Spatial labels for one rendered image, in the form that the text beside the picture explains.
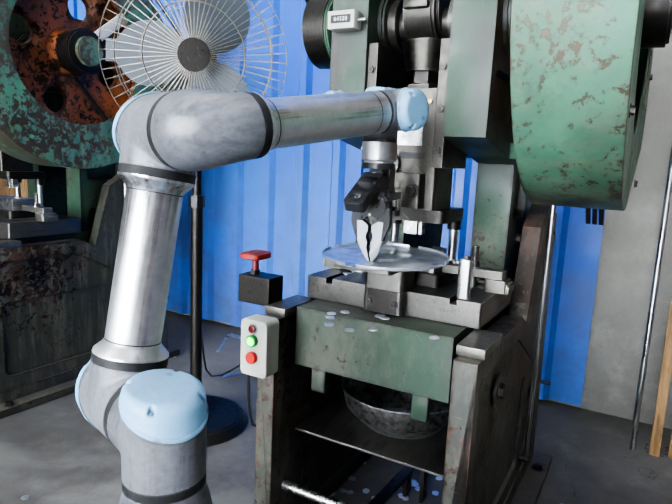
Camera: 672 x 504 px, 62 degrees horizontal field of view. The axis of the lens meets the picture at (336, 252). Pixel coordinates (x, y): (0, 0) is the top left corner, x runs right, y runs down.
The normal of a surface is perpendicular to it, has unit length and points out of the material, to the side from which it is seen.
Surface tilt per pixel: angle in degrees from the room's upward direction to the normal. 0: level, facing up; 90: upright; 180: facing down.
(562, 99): 121
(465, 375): 90
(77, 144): 90
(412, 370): 90
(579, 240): 90
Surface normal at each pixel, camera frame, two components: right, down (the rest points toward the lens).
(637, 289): -0.49, 0.12
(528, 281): -0.46, -0.16
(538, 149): -0.37, 0.80
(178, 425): 0.57, 0.12
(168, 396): 0.14, -0.96
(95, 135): 0.85, 0.12
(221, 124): 0.24, 0.09
